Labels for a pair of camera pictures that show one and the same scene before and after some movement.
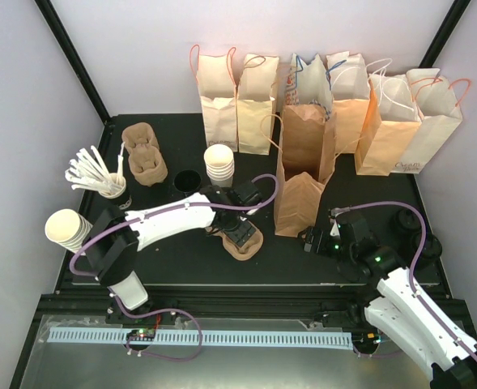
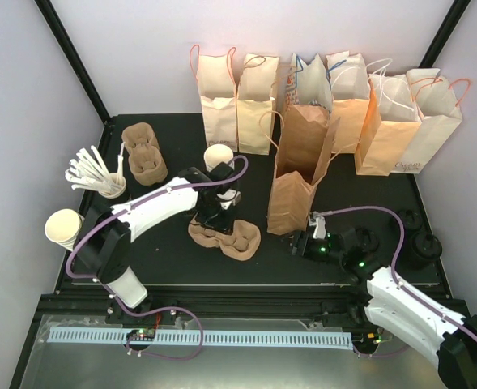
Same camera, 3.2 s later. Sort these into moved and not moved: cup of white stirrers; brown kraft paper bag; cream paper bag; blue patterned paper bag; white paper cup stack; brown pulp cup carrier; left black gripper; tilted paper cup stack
Moved: left black gripper; brown pulp cup carrier; brown kraft paper bag
Not moved: cream paper bag; tilted paper cup stack; white paper cup stack; blue patterned paper bag; cup of white stirrers
